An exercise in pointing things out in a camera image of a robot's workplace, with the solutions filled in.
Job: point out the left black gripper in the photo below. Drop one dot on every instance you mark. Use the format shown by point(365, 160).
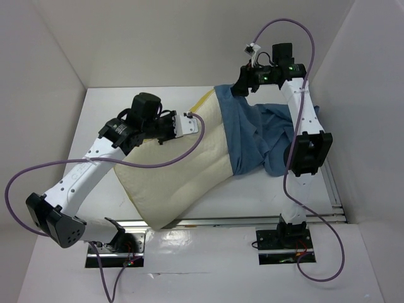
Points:
point(169, 117)

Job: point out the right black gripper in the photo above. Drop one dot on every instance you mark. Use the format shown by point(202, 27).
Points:
point(246, 78)

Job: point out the blue pillowcase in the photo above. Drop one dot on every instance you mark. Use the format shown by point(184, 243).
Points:
point(257, 135)

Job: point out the cream yellow pillow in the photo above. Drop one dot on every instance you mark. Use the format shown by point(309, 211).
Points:
point(161, 195)

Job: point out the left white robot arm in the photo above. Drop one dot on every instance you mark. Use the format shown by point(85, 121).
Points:
point(55, 211)

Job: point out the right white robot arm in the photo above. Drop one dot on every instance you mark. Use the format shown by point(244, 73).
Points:
point(307, 152)

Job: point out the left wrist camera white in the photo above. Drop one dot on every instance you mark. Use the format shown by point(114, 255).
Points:
point(185, 124)

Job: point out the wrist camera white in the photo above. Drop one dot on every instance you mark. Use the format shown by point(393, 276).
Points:
point(252, 49)
point(185, 124)

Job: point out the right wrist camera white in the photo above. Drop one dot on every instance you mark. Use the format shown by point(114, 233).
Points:
point(252, 49)

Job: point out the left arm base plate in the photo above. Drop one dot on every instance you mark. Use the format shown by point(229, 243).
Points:
point(123, 243)

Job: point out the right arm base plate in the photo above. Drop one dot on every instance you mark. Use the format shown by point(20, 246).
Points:
point(268, 240)

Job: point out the aluminium rail right side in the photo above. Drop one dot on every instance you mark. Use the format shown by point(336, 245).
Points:
point(323, 196)

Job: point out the aluminium rail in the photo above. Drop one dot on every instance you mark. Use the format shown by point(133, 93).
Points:
point(323, 196)
point(222, 222)

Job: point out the aluminium rail front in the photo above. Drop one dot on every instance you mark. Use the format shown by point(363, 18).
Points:
point(222, 222)

